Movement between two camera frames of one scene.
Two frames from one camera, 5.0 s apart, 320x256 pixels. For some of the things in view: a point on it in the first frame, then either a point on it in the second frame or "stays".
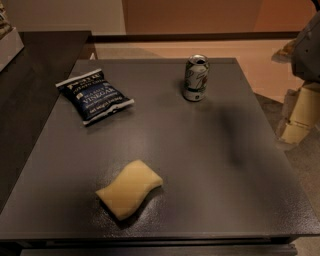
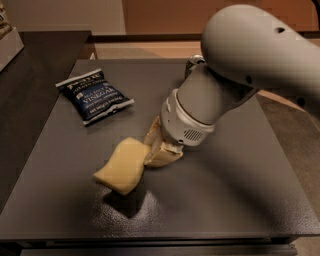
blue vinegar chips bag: [92, 97] stays
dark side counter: [28, 88] stays
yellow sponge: [128, 191] → [125, 167]
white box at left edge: [10, 46] stays
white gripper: [307, 50] → [179, 125]
